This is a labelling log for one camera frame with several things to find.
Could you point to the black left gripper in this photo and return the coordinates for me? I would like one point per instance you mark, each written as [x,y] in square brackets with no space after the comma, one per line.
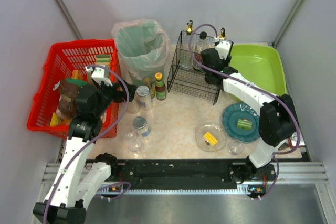
[115,93]

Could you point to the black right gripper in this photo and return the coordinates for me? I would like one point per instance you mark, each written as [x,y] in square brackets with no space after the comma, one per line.
[207,57]

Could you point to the black cap clear bottle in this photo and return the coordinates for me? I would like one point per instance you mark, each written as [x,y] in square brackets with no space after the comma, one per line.
[200,46]

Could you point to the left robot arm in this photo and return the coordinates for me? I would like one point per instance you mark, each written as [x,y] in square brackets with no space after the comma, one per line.
[69,197]

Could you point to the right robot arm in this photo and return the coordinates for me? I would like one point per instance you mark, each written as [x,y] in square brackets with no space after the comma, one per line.
[277,116]

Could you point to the silver lid spice jar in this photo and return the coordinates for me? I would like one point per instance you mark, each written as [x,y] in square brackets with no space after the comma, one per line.
[144,97]

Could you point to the small gold cap bottle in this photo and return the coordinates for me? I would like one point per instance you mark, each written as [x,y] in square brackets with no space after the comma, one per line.
[149,84]

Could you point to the gold pourer glass bottle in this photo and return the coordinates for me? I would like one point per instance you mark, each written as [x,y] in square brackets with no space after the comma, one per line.
[189,31]

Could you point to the yellow cap sauce bottle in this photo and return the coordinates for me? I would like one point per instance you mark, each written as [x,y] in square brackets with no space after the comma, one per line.
[160,87]

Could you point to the striped sponge pack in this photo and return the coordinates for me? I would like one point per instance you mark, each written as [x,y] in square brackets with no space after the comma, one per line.
[103,59]

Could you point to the green bin with plastic bag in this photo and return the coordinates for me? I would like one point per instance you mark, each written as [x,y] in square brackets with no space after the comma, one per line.
[143,47]

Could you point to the green plastic tub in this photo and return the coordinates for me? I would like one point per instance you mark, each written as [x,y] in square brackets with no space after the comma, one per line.
[261,65]

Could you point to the clear glass front left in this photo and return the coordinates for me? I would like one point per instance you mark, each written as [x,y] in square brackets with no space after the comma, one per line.
[136,146]

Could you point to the teal ceramic plate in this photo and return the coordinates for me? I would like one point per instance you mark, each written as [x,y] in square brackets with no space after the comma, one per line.
[237,111]

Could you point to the red plastic basket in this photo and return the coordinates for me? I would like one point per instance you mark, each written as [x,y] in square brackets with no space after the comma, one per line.
[63,59]

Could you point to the clear glass plate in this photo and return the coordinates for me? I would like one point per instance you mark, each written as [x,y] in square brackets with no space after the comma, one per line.
[217,130]

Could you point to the green striped cake piece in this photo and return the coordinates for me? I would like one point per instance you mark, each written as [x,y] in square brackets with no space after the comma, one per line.
[244,124]

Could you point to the yellow cake piece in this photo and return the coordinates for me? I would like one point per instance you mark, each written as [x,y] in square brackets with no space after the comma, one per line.
[210,139]

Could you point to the small glass bowl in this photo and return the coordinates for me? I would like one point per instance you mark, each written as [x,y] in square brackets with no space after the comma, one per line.
[235,147]

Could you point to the black wire rack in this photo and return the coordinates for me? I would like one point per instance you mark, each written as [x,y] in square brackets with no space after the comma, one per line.
[186,77]

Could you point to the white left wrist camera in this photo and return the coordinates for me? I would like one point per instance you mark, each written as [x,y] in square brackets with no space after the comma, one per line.
[99,75]

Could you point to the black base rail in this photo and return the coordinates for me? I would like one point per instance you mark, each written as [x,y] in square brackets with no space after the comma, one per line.
[189,174]

